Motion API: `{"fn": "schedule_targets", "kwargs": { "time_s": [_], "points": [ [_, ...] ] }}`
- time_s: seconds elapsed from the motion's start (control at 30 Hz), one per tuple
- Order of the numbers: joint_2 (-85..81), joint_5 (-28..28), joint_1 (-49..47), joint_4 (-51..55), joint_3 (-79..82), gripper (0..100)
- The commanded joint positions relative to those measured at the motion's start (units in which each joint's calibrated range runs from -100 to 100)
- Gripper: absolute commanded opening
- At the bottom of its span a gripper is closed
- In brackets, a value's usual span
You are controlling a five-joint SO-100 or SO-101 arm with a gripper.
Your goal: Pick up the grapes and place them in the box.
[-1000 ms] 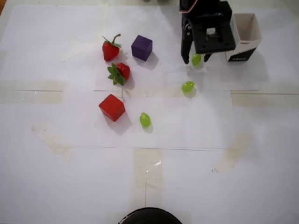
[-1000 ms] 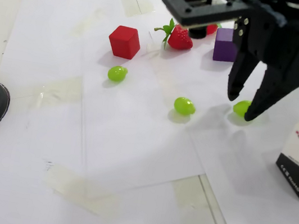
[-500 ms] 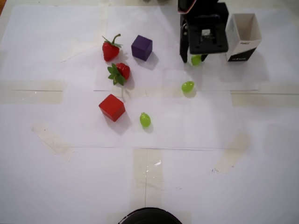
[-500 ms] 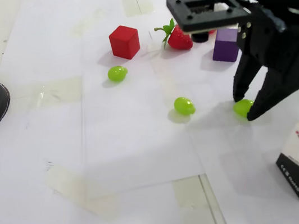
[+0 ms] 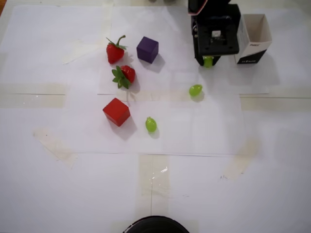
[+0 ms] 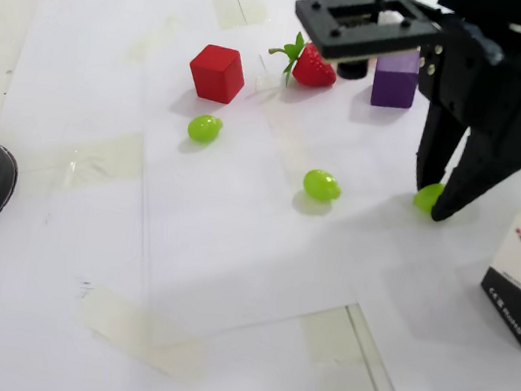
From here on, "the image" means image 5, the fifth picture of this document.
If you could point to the white and black cardboard box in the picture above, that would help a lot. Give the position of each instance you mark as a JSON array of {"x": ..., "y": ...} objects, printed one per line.
[{"x": 255, "y": 52}]

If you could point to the red wooden cube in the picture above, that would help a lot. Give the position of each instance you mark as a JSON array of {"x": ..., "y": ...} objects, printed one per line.
[{"x": 116, "y": 111}]

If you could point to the white paper sheet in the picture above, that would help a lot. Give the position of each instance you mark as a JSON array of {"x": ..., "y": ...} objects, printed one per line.
[
  {"x": 194, "y": 133},
  {"x": 175, "y": 80}
]

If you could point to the purple wooden cube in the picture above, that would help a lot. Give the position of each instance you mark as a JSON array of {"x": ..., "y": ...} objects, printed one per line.
[{"x": 147, "y": 49}]

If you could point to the black round base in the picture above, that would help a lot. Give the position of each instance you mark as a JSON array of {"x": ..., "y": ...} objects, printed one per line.
[{"x": 155, "y": 225}]

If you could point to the red strawberry with spread leaves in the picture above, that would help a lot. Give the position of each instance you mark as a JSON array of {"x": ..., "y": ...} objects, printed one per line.
[{"x": 128, "y": 72}]

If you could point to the green grape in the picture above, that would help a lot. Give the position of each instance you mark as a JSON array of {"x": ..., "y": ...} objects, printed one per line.
[
  {"x": 151, "y": 125},
  {"x": 195, "y": 90},
  {"x": 208, "y": 62}
]

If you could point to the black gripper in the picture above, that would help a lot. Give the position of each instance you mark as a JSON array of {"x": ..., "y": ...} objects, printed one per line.
[{"x": 201, "y": 58}]

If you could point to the red strawberry with curved stem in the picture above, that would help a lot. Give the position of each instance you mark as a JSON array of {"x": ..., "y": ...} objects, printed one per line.
[{"x": 114, "y": 53}]

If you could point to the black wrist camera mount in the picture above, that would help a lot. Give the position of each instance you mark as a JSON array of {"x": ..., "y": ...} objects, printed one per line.
[{"x": 230, "y": 46}]

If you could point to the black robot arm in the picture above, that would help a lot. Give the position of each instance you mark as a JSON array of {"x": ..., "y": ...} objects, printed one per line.
[{"x": 211, "y": 6}]

